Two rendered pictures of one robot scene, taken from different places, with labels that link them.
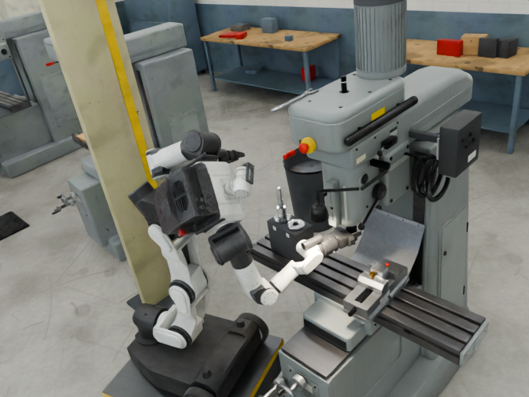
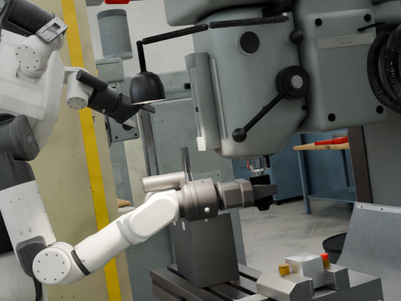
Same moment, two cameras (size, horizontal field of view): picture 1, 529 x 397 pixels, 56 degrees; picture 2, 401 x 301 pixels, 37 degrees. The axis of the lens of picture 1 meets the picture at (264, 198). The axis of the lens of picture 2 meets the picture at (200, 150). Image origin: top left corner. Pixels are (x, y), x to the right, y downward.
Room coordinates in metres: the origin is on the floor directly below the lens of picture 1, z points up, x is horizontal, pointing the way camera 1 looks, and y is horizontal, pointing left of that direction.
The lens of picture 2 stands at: (0.51, -0.67, 1.41)
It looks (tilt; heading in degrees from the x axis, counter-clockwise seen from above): 3 degrees down; 18
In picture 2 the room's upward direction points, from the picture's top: 9 degrees counter-clockwise
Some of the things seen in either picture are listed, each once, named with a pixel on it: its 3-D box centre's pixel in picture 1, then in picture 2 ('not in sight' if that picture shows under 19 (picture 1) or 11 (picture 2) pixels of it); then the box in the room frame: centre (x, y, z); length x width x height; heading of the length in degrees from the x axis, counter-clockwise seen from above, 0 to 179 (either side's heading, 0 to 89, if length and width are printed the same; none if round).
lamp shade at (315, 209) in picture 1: (318, 210); (145, 86); (1.64, -0.20, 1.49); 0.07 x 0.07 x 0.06
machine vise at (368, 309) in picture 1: (375, 284); (296, 299); (1.70, -0.44, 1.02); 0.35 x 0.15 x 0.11; 134
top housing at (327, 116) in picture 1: (347, 109); not in sight; (1.83, -0.38, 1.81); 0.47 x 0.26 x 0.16; 131
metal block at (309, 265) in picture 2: (379, 272); (305, 271); (1.72, -0.46, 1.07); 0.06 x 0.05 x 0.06; 44
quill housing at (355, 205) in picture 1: (349, 186); (247, 84); (1.83, -0.37, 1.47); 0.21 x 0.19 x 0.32; 41
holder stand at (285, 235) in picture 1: (290, 236); (201, 241); (2.11, -0.11, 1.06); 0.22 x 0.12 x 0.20; 36
